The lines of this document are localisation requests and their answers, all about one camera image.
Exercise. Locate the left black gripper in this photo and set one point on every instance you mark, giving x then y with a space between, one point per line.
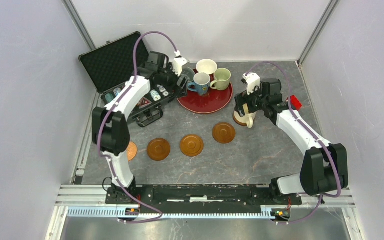
177 91

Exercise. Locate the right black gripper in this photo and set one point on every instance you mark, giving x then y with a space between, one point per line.
243 98

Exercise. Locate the cream ribbed mug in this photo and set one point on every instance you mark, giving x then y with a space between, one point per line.
248 118

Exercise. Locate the grey mug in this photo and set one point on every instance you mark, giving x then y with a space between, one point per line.
188 73

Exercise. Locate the wooden coaster one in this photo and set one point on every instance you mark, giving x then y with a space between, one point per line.
238 122

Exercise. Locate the blue handled white mug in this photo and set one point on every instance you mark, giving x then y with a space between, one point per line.
200 83

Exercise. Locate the white bowl cup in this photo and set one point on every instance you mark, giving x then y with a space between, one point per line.
207 66

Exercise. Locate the green mug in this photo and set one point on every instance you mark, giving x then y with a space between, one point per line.
221 79

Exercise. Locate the red round tray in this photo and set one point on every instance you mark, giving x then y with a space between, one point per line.
212 102

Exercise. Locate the wooden coaster two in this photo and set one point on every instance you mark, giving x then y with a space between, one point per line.
223 132

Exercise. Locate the wooden coaster three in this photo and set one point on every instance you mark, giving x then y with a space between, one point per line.
158 149

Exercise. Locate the wooden coaster five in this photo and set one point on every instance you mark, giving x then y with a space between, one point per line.
191 145

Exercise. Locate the woven cork coaster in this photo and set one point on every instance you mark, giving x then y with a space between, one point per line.
131 151

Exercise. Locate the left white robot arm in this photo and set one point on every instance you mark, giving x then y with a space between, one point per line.
110 123

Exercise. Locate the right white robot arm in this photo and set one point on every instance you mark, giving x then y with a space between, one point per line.
324 169

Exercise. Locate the red blue toy truck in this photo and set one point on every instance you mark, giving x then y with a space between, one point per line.
295 104

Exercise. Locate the black foam-lined case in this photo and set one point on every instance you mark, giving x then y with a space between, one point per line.
111 66

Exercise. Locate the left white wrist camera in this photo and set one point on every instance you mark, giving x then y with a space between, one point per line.
178 63

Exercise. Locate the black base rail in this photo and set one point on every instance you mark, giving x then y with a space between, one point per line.
200 198

